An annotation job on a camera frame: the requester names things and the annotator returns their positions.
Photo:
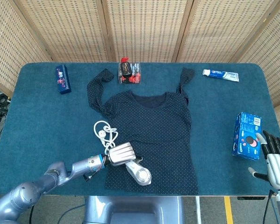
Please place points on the woven folding screen panel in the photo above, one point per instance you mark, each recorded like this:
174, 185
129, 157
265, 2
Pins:
9, 46
273, 58
69, 30
221, 30
146, 30

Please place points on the blue Oreo cookie box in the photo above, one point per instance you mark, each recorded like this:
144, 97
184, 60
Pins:
245, 126

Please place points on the blue polka dot shirt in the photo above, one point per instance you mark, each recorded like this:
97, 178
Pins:
158, 130

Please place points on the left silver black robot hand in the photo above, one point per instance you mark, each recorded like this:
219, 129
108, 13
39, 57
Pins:
121, 154

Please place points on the teal carpet table mat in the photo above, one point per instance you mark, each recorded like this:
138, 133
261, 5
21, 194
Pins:
48, 140

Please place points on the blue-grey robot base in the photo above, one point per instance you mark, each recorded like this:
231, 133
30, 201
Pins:
130, 210

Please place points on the white blue toothpaste tube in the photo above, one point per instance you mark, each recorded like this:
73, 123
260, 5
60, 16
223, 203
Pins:
221, 74

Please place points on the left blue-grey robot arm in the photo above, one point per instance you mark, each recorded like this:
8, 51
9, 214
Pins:
81, 166

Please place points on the dark blue patterned box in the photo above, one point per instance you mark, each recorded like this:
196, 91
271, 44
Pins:
63, 79

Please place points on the black bracket under table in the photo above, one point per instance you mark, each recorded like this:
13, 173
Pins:
249, 198

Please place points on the white handheld steamer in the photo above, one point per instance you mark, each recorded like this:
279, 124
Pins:
142, 175

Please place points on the black device with red top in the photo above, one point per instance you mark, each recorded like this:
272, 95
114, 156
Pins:
126, 70

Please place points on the clear box with red print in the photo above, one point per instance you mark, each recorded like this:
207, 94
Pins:
135, 74

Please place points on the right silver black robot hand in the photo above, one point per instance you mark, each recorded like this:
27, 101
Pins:
278, 168

